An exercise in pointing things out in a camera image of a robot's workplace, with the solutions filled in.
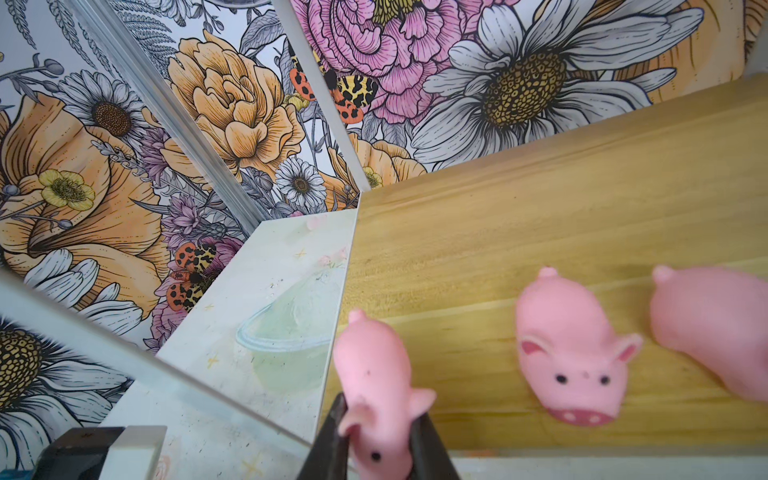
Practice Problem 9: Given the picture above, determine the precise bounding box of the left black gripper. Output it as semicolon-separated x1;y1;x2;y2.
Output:
29;424;169;480

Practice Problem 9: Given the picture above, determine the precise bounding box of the white frame wooden shelf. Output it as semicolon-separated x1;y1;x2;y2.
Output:
0;0;768;480

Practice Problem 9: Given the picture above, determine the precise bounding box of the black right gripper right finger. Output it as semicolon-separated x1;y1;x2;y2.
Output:
409;413;460;480

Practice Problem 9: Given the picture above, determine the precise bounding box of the left aluminium corner post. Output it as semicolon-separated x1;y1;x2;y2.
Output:
66;0;267;236

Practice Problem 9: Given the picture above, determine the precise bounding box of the pink toy pig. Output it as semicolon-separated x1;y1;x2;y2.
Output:
650;265;767;402
332;310;437;479
515;267;643;427

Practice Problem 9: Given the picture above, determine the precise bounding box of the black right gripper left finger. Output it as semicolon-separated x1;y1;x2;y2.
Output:
297;393;349;480

